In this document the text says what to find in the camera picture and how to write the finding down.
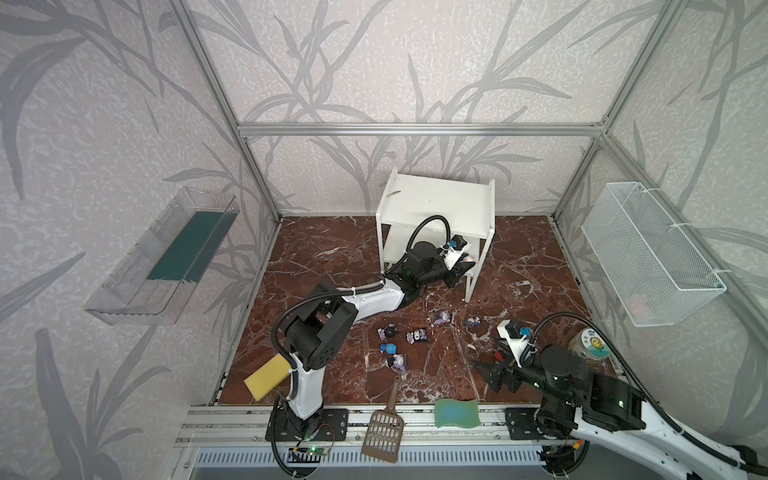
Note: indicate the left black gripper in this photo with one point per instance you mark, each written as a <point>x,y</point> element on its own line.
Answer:
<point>454,272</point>

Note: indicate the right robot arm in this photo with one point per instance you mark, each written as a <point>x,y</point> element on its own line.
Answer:
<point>619,415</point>

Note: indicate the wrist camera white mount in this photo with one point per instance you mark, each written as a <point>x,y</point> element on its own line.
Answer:
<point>453,251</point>
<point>518,338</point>

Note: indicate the purple dress Kuromi figure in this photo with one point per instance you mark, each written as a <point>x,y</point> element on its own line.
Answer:
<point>441,317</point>

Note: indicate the blue cup toy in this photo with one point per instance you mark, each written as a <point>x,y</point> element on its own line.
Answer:
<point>388,348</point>

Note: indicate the white two-tier metal shelf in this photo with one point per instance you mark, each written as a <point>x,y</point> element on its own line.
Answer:
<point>408,199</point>

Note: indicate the purple striped Kuromi figure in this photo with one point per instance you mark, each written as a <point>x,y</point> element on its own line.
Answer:
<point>397,362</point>

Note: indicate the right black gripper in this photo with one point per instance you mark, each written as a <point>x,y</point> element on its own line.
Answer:
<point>509,374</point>

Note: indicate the round tape roll cartoon label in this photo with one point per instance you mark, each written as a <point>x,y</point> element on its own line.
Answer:
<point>588,344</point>

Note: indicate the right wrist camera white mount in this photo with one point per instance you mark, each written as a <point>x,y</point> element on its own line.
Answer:
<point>518,338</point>

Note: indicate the small grey bunny figure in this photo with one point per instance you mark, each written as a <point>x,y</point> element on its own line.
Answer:
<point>472,323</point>

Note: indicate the brown plastic litter scoop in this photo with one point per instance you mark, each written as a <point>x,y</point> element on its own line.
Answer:
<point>385,430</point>

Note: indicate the yellow green sponge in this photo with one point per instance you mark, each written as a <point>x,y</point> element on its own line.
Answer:
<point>265,379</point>

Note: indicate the purple bat Kuromi figure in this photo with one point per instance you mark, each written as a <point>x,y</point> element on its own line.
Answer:
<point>417,336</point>

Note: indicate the black Kuromi figure lying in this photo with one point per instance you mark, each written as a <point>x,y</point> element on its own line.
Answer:
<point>387,332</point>

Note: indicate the white wire mesh basket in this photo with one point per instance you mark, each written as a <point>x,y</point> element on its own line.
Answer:
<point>657,273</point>

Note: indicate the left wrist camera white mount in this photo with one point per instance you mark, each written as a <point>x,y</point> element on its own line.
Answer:
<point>453,251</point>

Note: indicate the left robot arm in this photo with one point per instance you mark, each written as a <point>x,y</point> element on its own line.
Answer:
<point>310,334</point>

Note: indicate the green wavy sponge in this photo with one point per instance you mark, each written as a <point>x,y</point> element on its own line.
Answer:
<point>456,413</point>

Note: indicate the clear plastic wall tray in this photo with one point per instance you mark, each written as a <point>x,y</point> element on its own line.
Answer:
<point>152,285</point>

